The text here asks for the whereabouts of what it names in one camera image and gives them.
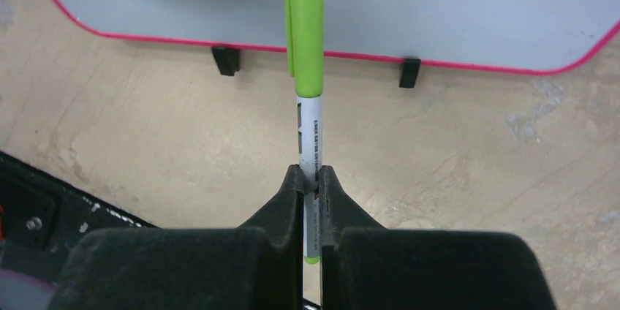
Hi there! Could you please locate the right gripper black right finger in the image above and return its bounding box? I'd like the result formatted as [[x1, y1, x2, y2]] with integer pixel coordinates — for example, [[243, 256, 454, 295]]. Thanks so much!
[[319, 166, 556, 309]]

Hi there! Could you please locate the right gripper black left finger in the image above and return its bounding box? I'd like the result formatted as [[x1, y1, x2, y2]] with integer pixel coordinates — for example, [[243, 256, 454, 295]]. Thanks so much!
[[49, 165, 303, 309]]

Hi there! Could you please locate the green capped marker pen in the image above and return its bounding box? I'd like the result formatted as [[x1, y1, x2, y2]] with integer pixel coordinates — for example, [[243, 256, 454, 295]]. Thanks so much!
[[284, 0, 325, 265]]

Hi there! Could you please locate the red-framed whiteboard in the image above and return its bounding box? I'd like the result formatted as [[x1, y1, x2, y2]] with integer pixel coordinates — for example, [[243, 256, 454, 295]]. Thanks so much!
[[53, 0, 619, 75]]

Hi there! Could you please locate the black whiteboard stand foot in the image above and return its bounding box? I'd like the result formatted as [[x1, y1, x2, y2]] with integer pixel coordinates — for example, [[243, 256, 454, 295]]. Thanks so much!
[[211, 46, 241, 77], [398, 58, 422, 88]]

